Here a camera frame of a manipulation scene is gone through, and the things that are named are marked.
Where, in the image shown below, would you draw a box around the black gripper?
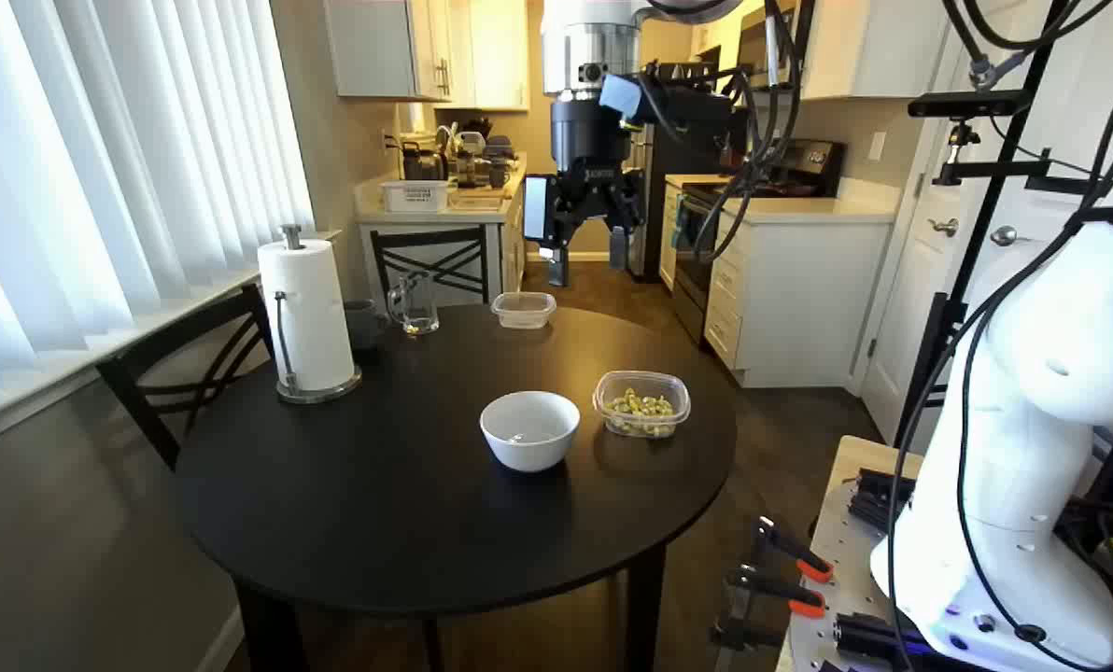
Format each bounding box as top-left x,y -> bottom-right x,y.
523,73 -> 643,287

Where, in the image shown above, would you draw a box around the clear plastic lunchbox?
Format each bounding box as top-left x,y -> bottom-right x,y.
590,371 -> 691,441

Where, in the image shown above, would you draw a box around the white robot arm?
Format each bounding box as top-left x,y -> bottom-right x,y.
872,0 -> 1113,672

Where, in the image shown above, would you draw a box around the white ceramic bowl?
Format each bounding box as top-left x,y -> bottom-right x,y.
478,391 -> 580,474

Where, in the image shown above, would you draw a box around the small clear plastic container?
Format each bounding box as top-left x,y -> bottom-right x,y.
494,291 -> 558,330

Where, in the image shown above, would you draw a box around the black wooden chair back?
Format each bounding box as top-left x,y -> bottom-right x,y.
370,227 -> 491,307

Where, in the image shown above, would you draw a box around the black wooden chair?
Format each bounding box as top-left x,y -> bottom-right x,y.
370,227 -> 491,307
98,285 -> 270,468

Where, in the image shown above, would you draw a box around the yellow wrapped candies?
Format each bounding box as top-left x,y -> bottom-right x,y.
604,390 -> 677,436

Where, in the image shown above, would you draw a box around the clear drinking glass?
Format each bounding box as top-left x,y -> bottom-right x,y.
390,274 -> 442,336

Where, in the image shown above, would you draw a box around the white container on counter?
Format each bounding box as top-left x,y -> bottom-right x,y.
382,179 -> 447,214

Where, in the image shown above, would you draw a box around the white kitchen counter cabinet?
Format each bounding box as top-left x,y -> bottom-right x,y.
704,179 -> 900,390

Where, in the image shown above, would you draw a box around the white upper cabinets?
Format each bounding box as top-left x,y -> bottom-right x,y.
321,0 -> 532,111

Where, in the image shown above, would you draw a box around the round black table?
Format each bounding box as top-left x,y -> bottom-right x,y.
174,307 -> 735,672

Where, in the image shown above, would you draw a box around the white paper towel roll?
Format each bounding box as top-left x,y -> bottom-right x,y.
253,234 -> 359,395

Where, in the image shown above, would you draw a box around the metal paper towel holder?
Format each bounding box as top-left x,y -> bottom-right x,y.
267,222 -> 367,407

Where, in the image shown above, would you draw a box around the black orange clamp lower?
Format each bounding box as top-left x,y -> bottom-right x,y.
733,564 -> 827,619

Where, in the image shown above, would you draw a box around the black orange clamp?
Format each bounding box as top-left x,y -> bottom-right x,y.
733,564 -> 827,619
753,514 -> 834,582

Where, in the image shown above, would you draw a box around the black orange clamp upper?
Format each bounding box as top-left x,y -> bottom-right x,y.
753,514 -> 834,582

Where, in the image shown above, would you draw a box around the black wooden chair left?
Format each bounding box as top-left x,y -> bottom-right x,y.
98,285 -> 270,468

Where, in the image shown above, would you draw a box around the white window blinds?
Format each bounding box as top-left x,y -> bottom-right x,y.
0,0 -> 313,385

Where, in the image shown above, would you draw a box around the white door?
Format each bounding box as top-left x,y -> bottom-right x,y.
860,3 -> 1113,441

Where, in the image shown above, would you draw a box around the black camera stand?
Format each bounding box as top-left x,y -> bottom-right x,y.
887,0 -> 1113,525

